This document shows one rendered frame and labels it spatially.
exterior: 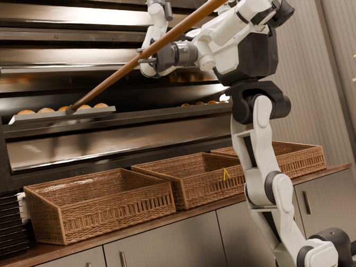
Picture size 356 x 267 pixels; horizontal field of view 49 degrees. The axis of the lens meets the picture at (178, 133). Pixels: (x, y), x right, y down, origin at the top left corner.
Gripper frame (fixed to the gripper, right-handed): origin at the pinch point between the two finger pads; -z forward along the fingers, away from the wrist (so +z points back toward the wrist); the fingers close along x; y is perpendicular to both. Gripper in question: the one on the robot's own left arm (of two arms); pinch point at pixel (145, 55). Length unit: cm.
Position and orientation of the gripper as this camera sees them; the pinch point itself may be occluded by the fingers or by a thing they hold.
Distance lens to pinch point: 139.7
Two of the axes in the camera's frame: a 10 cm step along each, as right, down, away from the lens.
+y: -4.1, 1.5, 9.0
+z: 8.9, -1.3, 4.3
